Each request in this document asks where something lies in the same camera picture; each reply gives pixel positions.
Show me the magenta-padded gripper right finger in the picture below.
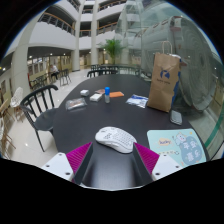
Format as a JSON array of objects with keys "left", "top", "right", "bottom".
[{"left": 132, "top": 142, "right": 185, "bottom": 186}]

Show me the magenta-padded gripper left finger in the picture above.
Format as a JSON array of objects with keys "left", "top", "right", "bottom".
[{"left": 40, "top": 142, "right": 94, "bottom": 186}]

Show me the white perforated computer mouse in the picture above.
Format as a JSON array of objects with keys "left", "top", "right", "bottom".
[{"left": 94, "top": 126, "right": 138, "bottom": 154}]

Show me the light blue cartoon mouse pad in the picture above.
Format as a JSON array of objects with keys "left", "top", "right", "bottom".
[{"left": 146, "top": 128, "right": 208, "bottom": 168}]

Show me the black spindle-back chair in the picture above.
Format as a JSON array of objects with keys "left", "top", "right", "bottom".
[
  {"left": 19, "top": 84, "right": 60, "bottom": 153},
  {"left": 86, "top": 68, "right": 119, "bottom": 79}
]

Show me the clear plastic snack bag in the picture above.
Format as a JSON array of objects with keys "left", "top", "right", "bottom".
[{"left": 65, "top": 97, "right": 88, "bottom": 111}]

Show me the blue and white plastic packet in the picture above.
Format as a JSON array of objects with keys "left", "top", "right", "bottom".
[{"left": 125, "top": 94, "right": 149, "bottom": 109}]

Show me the white rectangular box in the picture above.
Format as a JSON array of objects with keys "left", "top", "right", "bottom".
[{"left": 89, "top": 93, "right": 103, "bottom": 103}]

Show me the brown paper carrier bag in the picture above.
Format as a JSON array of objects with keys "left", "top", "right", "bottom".
[{"left": 146, "top": 40, "right": 183, "bottom": 114}]

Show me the light wooden chair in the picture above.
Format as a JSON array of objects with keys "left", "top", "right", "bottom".
[{"left": 0, "top": 98, "right": 17, "bottom": 160}]

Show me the white lattice chair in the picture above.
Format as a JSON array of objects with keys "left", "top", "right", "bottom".
[{"left": 9, "top": 86, "right": 25, "bottom": 121}]

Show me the small blue-capped bottle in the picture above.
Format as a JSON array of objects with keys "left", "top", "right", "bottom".
[{"left": 104, "top": 86, "right": 111, "bottom": 104}]

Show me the flat orange pad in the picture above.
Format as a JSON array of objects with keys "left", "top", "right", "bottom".
[{"left": 109, "top": 91, "right": 125, "bottom": 99}]

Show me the group of dark chairs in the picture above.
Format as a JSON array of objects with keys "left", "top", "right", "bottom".
[{"left": 28, "top": 73, "right": 51, "bottom": 91}]

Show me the black bar stool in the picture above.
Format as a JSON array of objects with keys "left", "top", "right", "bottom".
[{"left": 59, "top": 68, "right": 72, "bottom": 87}]

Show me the person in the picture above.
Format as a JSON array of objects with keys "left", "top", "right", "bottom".
[{"left": 49, "top": 64, "right": 60, "bottom": 81}]

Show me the large round grey fan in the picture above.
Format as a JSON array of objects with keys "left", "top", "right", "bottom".
[{"left": 168, "top": 14, "right": 216, "bottom": 112}]

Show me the potted palm plant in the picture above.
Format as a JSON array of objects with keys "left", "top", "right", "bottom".
[{"left": 99, "top": 38, "right": 126, "bottom": 65}]

